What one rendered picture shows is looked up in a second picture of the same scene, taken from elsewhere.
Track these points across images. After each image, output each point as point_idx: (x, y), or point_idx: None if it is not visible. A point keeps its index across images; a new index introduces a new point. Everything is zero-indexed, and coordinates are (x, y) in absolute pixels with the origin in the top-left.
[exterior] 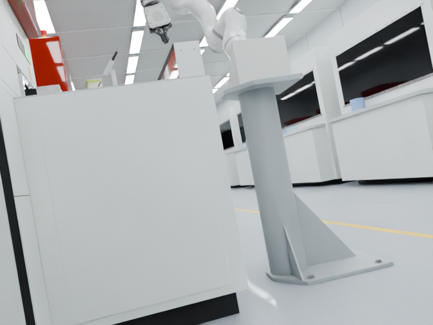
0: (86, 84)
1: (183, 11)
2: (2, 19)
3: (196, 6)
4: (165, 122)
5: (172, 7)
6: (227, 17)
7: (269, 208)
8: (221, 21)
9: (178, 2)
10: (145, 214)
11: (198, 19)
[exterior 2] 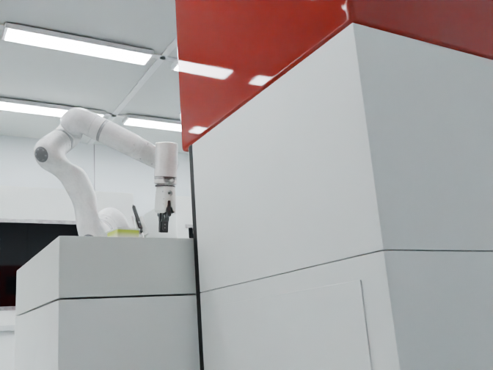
0: (133, 233)
1: (61, 169)
2: None
3: (89, 181)
4: None
5: (55, 155)
6: (127, 222)
7: None
8: (118, 221)
9: (65, 157)
10: None
11: (79, 194)
